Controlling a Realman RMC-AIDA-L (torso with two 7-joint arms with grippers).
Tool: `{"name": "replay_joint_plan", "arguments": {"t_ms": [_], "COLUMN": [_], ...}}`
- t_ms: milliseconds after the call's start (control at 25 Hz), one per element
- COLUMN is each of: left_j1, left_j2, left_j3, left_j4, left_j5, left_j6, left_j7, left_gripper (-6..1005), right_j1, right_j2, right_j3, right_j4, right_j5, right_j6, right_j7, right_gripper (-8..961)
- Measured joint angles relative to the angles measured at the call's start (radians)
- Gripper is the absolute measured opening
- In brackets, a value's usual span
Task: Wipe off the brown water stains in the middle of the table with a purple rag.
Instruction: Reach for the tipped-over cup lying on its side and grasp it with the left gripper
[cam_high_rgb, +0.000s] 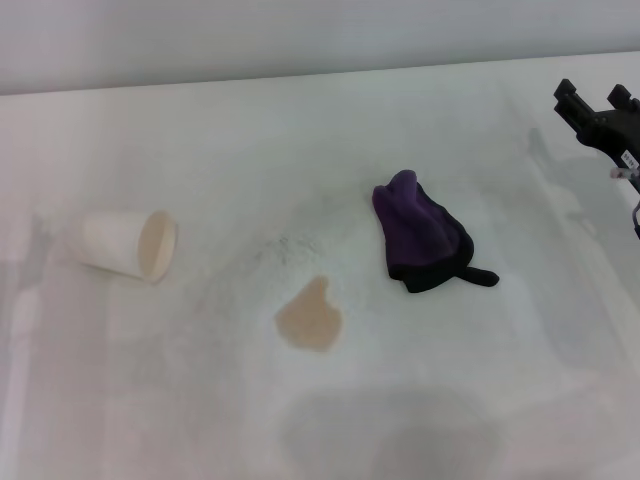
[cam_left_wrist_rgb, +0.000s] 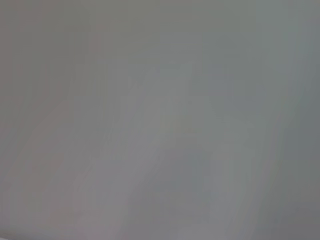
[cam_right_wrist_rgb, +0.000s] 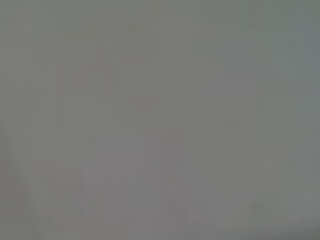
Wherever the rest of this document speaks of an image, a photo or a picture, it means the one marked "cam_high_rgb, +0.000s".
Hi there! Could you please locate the purple rag with black trim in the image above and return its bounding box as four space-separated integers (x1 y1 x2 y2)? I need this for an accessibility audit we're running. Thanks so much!
371 168 501 295

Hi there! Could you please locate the white paper cup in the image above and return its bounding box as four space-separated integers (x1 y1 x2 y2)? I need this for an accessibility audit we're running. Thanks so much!
71 208 180 286

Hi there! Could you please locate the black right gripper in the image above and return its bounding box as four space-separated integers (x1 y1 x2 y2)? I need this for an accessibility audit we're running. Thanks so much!
552 78 640 194

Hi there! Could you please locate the brown water stain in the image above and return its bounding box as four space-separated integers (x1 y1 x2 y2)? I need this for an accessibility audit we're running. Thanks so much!
274 275 345 353

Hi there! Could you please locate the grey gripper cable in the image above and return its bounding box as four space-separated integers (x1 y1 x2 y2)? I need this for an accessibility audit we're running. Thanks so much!
609 167 640 242

